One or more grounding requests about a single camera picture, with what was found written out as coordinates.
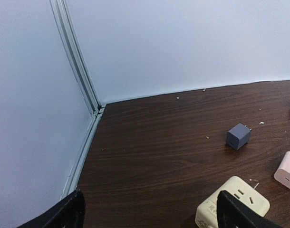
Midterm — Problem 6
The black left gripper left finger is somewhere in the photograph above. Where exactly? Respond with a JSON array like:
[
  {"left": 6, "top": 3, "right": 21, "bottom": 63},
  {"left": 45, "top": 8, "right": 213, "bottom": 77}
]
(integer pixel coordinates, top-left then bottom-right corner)
[{"left": 20, "top": 189, "right": 85, "bottom": 228}]

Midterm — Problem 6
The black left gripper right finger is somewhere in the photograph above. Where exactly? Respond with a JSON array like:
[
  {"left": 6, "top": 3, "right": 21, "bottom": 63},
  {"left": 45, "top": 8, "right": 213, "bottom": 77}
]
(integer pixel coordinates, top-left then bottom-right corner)
[{"left": 217, "top": 190, "right": 281, "bottom": 228}]

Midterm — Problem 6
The beige patterned cube plug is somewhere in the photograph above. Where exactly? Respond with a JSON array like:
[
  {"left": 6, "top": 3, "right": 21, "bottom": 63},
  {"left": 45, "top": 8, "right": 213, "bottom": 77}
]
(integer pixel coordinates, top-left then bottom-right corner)
[{"left": 194, "top": 176, "right": 270, "bottom": 228}]

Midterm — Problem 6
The pink small plug adapter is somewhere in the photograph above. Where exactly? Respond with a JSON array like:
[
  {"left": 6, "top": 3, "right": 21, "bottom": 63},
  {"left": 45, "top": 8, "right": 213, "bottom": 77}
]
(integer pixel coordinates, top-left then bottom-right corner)
[{"left": 274, "top": 151, "right": 290, "bottom": 189}]

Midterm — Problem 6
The dark blue small plug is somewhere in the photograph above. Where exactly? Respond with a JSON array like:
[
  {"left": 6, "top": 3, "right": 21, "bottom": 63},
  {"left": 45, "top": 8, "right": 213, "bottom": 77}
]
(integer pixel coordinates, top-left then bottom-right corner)
[{"left": 226, "top": 123, "right": 251, "bottom": 151}]

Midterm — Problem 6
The left aluminium frame post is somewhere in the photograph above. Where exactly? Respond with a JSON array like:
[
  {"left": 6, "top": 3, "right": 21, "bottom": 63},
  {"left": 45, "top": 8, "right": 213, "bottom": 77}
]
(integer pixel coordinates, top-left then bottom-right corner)
[{"left": 49, "top": 0, "right": 106, "bottom": 119}]

